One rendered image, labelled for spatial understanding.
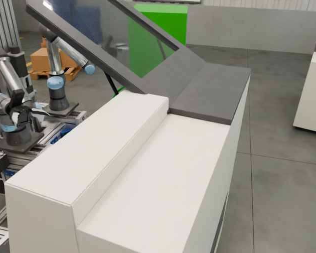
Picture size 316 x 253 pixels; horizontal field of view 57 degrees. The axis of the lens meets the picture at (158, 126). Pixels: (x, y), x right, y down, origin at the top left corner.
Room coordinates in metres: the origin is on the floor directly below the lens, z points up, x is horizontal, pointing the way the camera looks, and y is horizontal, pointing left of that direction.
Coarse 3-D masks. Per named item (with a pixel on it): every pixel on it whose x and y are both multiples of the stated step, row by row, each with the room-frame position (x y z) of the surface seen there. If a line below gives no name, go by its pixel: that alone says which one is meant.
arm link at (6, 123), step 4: (0, 116) 1.29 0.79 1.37; (4, 116) 1.29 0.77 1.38; (8, 116) 1.29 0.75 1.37; (0, 120) 1.29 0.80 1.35; (4, 120) 1.28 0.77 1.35; (8, 120) 1.29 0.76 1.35; (4, 124) 1.28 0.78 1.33; (8, 124) 1.29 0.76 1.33; (12, 124) 1.30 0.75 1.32; (4, 128) 1.29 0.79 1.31; (8, 128) 1.29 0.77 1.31; (12, 128) 1.30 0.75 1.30; (16, 128) 1.32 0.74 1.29
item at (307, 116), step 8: (312, 56) 3.78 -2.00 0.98; (312, 64) 3.55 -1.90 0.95; (312, 72) 3.54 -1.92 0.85; (312, 80) 3.52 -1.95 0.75; (304, 88) 3.55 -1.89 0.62; (312, 88) 3.51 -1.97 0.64; (304, 96) 3.54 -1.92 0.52; (312, 96) 3.50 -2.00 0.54; (304, 104) 3.53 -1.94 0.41; (312, 104) 3.49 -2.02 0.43; (296, 112) 3.56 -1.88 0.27; (304, 112) 3.52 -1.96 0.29; (312, 112) 3.47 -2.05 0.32; (296, 120) 3.55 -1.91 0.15; (304, 120) 3.50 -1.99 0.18; (312, 120) 3.46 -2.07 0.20; (296, 128) 3.58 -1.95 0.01; (304, 128) 3.49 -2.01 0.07; (312, 128) 3.45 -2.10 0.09
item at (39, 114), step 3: (33, 108) 1.22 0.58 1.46; (33, 111) 1.20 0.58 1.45; (36, 111) 1.20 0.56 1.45; (39, 111) 1.20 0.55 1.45; (42, 111) 1.20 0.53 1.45; (33, 114) 1.21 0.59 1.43; (36, 114) 1.21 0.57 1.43; (39, 114) 1.21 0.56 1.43; (42, 114) 1.21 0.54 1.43; (45, 114) 1.19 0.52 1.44; (48, 114) 1.19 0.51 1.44; (39, 117) 1.21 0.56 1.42; (42, 117) 1.21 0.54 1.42; (39, 120) 1.21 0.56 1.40; (42, 120) 1.21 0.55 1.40
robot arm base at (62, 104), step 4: (64, 96) 2.06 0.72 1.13; (52, 100) 2.02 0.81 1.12; (56, 100) 2.02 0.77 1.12; (60, 100) 2.03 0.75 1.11; (64, 100) 2.05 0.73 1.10; (52, 104) 2.01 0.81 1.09; (56, 104) 2.01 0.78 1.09; (60, 104) 2.02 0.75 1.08; (64, 104) 2.03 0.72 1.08; (68, 104) 2.07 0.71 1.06; (52, 108) 2.00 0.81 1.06; (56, 108) 2.00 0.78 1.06; (60, 108) 2.00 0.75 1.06; (64, 108) 2.02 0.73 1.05
